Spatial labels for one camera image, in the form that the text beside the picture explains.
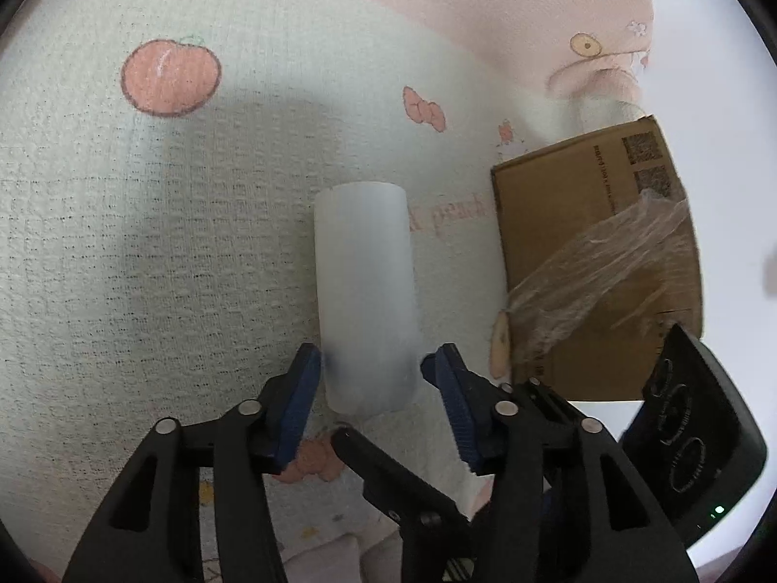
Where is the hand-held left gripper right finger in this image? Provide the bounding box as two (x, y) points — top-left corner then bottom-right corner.
(421, 343), (699, 583)

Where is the white plastic cylinder cup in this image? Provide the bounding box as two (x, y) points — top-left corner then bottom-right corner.
(314, 182), (422, 421)

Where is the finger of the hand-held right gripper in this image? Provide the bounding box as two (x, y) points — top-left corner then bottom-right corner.
(331, 426), (487, 583)

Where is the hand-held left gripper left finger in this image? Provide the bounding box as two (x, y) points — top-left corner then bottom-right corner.
(62, 343), (322, 583)

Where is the brown cardboard box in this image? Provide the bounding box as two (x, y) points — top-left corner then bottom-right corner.
(490, 115), (705, 403)

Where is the pink and white printed blanket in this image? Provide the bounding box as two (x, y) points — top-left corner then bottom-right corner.
(0, 0), (657, 583)

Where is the clear plastic wrap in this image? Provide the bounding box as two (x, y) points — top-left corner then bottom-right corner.
(504, 188), (693, 371)

